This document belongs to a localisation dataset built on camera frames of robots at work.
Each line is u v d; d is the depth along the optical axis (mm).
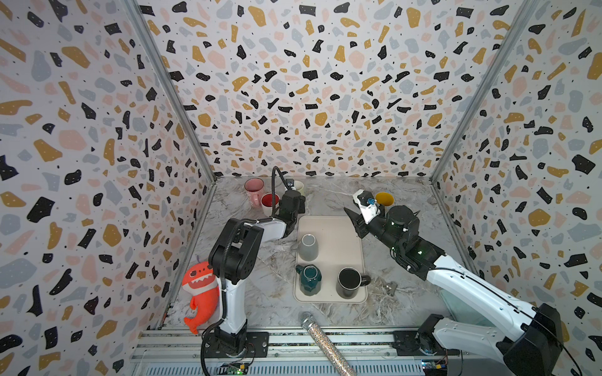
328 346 704
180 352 731
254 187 1065
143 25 719
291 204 783
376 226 634
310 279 773
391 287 852
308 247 869
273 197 1071
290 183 877
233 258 526
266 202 1061
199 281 779
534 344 377
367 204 592
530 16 716
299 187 1034
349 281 780
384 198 1032
